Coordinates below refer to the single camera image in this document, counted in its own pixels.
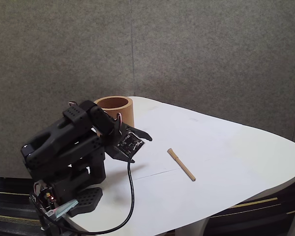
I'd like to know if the tan wooden pen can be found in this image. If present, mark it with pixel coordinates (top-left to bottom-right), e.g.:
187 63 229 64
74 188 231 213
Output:
167 147 196 182

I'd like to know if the brown cork pen holder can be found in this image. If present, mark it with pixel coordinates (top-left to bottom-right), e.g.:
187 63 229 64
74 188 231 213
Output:
93 96 135 128

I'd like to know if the grey metal table clamp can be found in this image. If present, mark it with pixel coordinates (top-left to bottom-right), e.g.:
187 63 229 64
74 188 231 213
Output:
29 193 79 233

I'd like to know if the bare camera circuit board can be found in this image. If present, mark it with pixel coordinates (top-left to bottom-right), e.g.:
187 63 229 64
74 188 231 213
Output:
113 131 146 156

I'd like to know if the black camera cable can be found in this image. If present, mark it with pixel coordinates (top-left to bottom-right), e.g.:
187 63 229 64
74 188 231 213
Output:
45 154 136 234

